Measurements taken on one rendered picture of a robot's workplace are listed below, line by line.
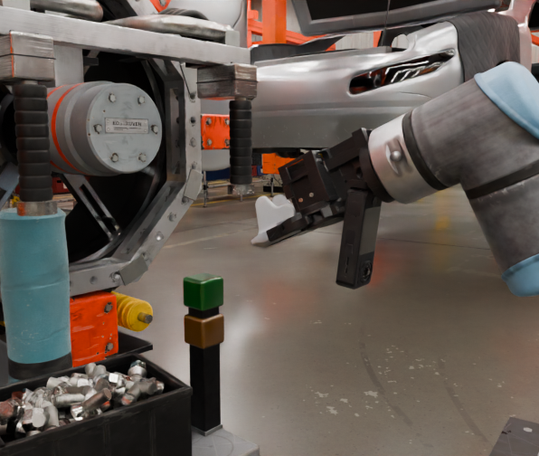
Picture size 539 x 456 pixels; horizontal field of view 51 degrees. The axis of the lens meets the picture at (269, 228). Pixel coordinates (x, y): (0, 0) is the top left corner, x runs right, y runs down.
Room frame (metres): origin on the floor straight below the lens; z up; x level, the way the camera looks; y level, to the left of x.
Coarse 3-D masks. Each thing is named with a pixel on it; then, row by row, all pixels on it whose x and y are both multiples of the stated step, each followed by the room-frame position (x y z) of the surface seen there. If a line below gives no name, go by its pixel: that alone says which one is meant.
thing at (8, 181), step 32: (96, 0) 1.06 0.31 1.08; (128, 64) 1.15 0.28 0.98; (0, 96) 0.96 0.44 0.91; (160, 96) 1.16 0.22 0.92; (0, 128) 0.94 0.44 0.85; (0, 160) 0.96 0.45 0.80; (160, 160) 1.16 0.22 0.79; (0, 192) 0.95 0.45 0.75; (96, 192) 1.25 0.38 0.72; (128, 192) 1.17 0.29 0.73; (96, 224) 1.07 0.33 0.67; (128, 224) 1.10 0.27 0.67; (96, 256) 1.04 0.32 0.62
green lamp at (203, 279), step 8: (184, 280) 0.71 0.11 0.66; (192, 280) 0.70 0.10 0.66; (200, 280) 0.70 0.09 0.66; (208, 280) 0.70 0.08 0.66; (216, 280) 0.71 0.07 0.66; (184, 288) 0.71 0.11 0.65; (192, 288) 0.70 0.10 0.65; (200, 288) 0.69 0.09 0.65; (208, 288) 0.70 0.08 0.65; (216, 288) 0.71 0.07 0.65; (184, 296) 0.71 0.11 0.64; (192, 296) 0.70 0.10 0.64; (200, 296) 0.69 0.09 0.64; (208, 296) 0.70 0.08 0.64; (216, 296) 0.71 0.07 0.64; (184, 304) 0.71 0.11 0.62; (192, 304) 0.70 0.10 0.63; (200, 304) 0.69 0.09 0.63; (208, 304) 0.70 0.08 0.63; (216, 304) 0.71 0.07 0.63
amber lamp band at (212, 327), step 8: (184, 320) 0.71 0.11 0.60; (192, 320) 0.70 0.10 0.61; (200, 320) 0.69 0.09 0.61; (208, 320) 0.70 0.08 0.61; (216, 320) 0.71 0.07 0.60; (184, 328) 0.71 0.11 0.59; (192, 328) 0.70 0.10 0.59; (200, 328) 0.69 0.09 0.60; (208, 328) 0.70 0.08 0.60; (216, 328) 0.71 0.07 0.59; (184, 336) 0.71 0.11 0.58; (192, 336) 0.70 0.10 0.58; (200, 336) 0.69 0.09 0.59; (208, 336) 0.70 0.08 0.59; (216, 336) 0.71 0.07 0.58; (192, 344) 0.70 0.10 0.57; (200, 344) 0.69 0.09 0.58; (208, 344) 0.70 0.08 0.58; (216, 344) 0.71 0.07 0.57
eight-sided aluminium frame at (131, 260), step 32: (128, 0) 1.01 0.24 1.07; (160, 64) 1.11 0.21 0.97; (192, 96) 1.12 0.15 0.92; (192, 128) 1.11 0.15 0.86; (192, 160) 1.11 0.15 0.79; (160, 192) 1.11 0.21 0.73; (192, 192) 1.10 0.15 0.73; (160, 224) 1.05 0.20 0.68; (128, 256) 1.01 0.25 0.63; (0, 288) 0.82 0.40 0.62; (96, 288) 0.94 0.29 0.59
